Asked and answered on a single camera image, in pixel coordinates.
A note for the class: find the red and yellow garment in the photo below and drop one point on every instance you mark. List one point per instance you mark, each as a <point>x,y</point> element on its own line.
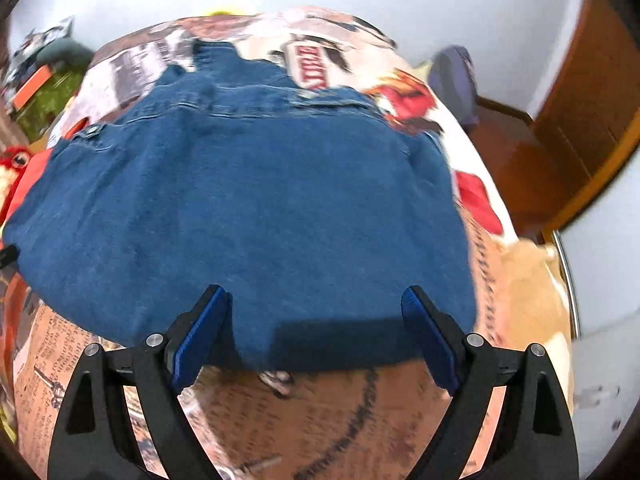
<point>12,175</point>

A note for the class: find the grey backpack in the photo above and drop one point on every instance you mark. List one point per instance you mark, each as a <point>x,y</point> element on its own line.
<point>452,85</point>

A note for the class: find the grey pillow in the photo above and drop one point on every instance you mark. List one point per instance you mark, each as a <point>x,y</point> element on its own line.
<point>65,52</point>

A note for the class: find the wooden door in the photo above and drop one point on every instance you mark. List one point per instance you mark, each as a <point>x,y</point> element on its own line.
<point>595,85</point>

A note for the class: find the white wardrobe sliding door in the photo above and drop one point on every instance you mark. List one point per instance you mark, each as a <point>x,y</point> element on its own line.
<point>607,260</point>

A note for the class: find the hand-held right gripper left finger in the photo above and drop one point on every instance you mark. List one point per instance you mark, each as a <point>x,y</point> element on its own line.
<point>197,340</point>

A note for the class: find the blue denim jacket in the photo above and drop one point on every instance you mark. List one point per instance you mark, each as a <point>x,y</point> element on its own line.
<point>250,210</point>

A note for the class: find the yellow curved tube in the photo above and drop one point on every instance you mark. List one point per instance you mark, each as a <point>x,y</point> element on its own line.
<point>222,10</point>

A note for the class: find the orange box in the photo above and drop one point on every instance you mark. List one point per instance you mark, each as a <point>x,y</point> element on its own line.
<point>32,87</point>

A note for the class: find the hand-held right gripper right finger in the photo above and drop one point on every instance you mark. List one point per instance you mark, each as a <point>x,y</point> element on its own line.
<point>432,340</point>

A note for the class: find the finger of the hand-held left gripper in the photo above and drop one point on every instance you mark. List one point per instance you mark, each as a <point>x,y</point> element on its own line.
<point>7,256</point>

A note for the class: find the white suitcase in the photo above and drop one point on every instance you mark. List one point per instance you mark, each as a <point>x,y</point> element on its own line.
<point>600,400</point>

